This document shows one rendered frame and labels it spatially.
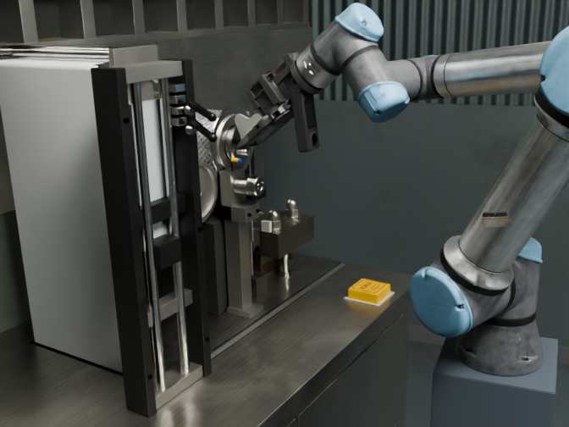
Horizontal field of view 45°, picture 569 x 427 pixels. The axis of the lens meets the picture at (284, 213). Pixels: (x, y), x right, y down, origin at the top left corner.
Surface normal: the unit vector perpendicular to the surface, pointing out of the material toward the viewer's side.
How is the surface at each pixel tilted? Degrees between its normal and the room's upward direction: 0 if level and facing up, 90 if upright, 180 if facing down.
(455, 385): 90
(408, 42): 90
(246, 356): 0
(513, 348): 73
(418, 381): 0
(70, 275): 90
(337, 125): 90
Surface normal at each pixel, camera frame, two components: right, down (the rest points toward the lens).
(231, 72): 0.85, 0.14
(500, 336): -0.25, -0.01
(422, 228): -0.37, 0.29
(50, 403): -0.03, -0.96
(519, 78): -0.67, 0.54
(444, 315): -0.79, 0.31
